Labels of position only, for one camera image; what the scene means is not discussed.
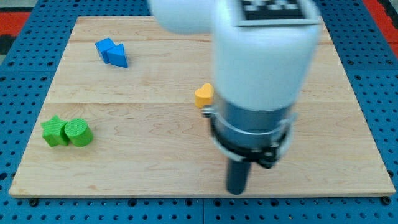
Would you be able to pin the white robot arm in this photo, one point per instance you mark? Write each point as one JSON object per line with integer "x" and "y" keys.
{"x": 262, "y": 51}

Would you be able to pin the green star block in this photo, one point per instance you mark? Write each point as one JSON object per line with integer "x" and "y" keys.
{"x": 54, "y": 132}

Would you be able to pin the yellow heart block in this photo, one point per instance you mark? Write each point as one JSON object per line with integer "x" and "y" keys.
{"x": 204, "y": 95}

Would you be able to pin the wooden board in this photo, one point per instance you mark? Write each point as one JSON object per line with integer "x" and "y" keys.
{"x": 150, "y": 140}

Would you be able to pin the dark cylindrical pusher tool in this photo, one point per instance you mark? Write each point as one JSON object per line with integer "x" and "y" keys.
{"x": 237, "y": 176}

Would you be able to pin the blue triangle block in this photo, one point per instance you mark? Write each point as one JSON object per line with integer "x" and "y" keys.
{"x": 117, "y": 56}

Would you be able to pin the blue cube block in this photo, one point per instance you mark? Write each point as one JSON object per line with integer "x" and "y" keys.
{"x": 102, "y": 47}

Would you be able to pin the green cylinder block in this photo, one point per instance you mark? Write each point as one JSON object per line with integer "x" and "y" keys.
{"x": 78, "y": 132}

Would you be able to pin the blue perforated base mat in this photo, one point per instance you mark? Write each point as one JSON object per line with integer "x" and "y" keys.
{"x": 32, "y": 60}

